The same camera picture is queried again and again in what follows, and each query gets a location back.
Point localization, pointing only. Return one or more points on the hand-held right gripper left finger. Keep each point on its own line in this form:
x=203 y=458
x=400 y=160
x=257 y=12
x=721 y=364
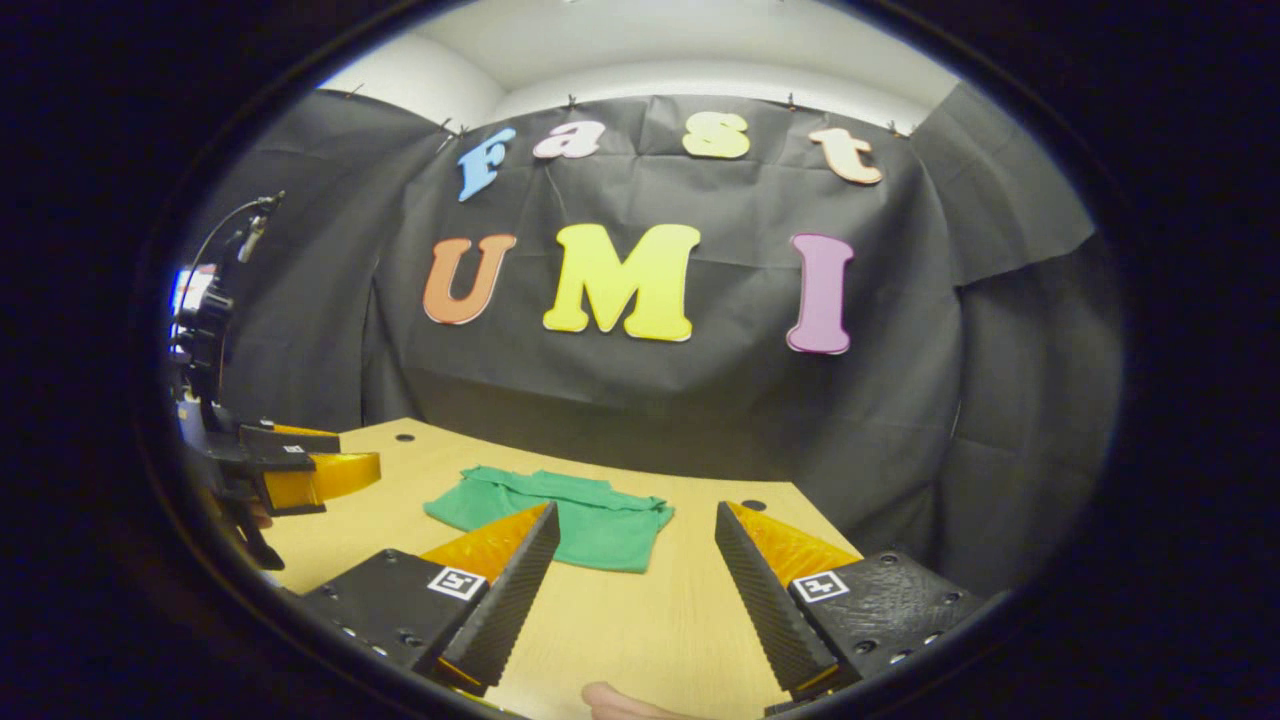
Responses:
x=510 y=600

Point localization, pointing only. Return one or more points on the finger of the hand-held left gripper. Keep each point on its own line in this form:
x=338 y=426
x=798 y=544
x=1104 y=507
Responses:
x=330 y=478
x=290 y=445

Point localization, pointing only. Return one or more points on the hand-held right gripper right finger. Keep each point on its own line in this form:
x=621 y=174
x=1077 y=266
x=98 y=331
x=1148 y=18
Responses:
x=765 y=600

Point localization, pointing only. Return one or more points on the green T-shirt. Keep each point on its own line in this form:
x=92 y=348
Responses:
x=600 y=530

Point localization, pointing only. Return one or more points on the computer monitor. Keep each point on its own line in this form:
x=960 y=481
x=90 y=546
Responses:
x=190 y=290

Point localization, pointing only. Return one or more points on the black backdrop cloth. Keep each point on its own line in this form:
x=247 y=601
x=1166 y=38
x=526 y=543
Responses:
x=700 y=400

